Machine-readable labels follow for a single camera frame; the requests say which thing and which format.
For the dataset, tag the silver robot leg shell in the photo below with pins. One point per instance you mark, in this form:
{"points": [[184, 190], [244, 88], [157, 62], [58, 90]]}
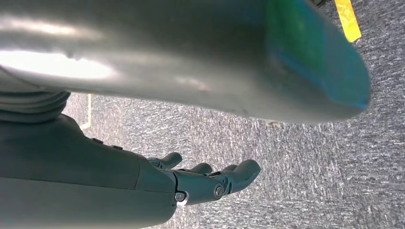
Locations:
{"points": [[189, 57]]}

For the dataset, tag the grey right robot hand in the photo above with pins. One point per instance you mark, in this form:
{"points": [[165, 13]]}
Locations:
{"points": [[79, 189]]}

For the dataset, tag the yellow floor tape line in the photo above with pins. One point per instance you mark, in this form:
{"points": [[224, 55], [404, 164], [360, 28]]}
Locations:
{"points": [[89, 107], [348, 22]]}

